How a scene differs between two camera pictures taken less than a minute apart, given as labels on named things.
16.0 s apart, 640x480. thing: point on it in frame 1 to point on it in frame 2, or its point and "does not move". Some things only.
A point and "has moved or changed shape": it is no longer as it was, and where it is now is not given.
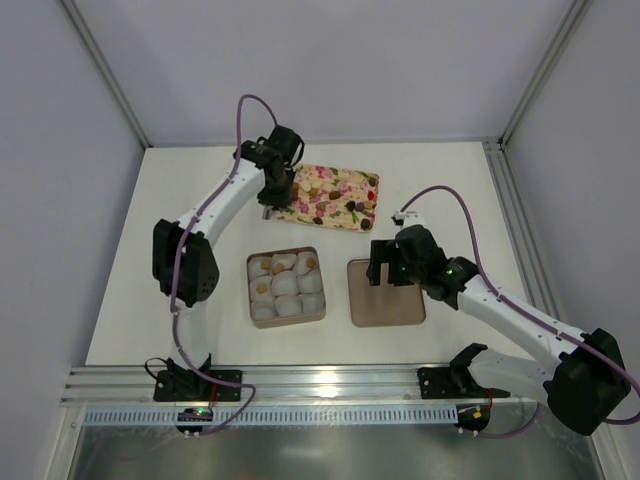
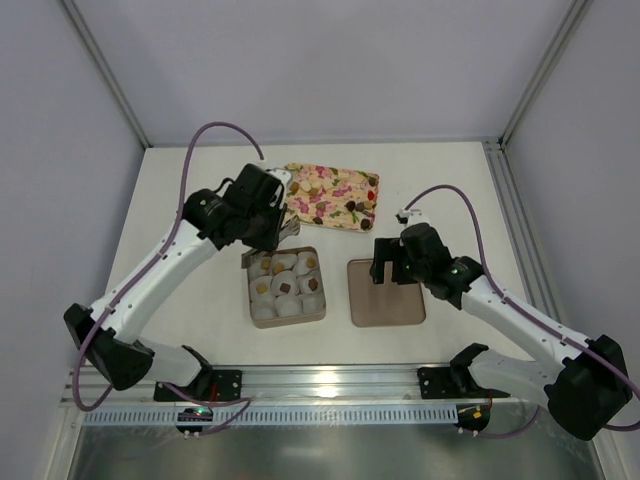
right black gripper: (382, 260) does not move
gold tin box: (285, 287) does not move
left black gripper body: (275, 198) to (270, 230)
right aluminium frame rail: (539, 284) does not move
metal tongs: (266, 214) has moved or changed shape
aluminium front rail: (290, 385) does not move
